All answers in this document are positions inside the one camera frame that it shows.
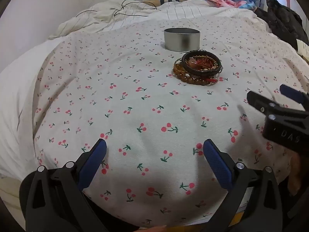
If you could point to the white striped duvet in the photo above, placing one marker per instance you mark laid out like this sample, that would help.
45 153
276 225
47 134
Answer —
96 19

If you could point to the cherry print bed sheet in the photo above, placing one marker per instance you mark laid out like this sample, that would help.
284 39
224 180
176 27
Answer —
144 106

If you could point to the round silver tin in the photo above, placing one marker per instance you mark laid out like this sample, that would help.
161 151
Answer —
181 41

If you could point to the white mattress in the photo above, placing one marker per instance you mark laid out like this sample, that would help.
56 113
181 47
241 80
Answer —
14 101

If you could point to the black bangle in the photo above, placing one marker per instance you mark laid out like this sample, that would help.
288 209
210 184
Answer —
200 73

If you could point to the black clothing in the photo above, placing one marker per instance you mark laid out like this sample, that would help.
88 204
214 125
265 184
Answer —
282 19

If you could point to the light blue cloth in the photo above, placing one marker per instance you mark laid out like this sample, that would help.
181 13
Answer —
248 4

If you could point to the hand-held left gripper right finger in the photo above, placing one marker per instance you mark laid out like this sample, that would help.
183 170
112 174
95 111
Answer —
217 164

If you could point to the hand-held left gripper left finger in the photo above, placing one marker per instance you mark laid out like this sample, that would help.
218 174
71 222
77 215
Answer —
95 160

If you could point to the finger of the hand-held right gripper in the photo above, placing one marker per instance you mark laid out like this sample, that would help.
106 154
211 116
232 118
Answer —
257 101
291 93

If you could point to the person's right hand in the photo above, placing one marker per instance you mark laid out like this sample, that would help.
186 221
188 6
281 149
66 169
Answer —
294 176

